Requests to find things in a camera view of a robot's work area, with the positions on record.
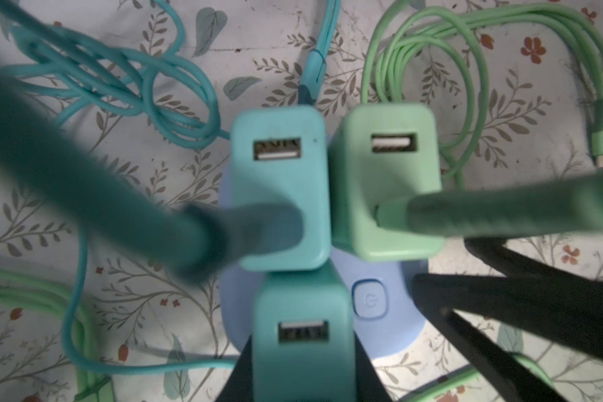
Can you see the green charger plug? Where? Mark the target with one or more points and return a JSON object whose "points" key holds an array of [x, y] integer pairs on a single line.
{"points": [[380, 158]]}

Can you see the blue power strip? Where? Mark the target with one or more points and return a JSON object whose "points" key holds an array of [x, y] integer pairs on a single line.
{"points": [[373, 295]]}

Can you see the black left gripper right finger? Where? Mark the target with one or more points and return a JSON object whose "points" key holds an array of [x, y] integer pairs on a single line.
{"points": [[369, 387]]}

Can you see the teal plug on blue strip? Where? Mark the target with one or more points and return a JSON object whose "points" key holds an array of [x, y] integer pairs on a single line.
{"points": [[279, 173]]}

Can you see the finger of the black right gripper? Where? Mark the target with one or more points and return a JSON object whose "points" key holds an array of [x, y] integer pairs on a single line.
{"points": [[568, 312], [578, 255]]}

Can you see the teal plug near button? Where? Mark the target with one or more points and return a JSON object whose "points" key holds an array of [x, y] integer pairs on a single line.
{"points": [[293, 357]]}

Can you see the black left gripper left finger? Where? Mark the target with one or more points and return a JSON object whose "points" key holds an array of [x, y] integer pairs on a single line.
{"points": [[239, 387]]}

